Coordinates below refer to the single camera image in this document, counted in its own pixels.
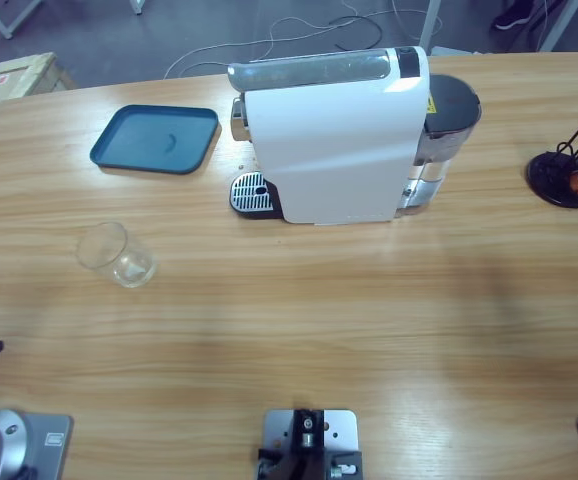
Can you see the clear glass cup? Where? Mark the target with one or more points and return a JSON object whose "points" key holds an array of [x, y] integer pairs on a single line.
{"points": [[129, 270]]}

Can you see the silver coffee machine lever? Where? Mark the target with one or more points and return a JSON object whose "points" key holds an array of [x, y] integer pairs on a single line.
{"points": [[309, 70]]}

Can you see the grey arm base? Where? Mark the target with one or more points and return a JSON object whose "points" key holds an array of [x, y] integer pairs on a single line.
{"points": [[44, 440]]}

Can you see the white capsule coffee machine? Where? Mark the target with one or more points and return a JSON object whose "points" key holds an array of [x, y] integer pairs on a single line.
{"points": [[329, 150]]}

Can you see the wooden crate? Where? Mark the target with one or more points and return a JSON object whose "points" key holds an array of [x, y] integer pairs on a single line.
{"points": [[19, 75]]}

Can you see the teal plastic tray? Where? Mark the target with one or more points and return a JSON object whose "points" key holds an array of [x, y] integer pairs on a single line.
{"points": [[154, 140]]}

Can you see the black drip tray silver grill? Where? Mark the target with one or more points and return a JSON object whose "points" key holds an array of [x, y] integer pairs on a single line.
{"points": [[251, 192]]}

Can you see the short white metal leg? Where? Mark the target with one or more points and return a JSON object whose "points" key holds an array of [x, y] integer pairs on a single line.
{"points": [[138, 6]]}

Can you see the clear water tank black lid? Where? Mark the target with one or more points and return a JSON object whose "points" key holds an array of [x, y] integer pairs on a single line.
{"points": [[451, 105]]}

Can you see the black capsule holder stand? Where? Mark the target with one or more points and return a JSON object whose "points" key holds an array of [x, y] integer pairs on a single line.
{"points": [[549, 175]]}

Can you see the black shoe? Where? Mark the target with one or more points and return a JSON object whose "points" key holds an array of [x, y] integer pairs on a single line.
{"points": [[511, 17]]}

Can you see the slanted white metal leg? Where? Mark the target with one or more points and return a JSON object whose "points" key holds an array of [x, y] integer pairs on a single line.
{"points": [[559, 25]]}

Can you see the white metal table frame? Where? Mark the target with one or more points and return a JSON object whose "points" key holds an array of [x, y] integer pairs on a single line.
{"points": [[6, 25]]}

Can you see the white metal post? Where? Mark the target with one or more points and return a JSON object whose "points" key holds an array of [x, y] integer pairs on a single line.
{"points": [[429, 22]]}

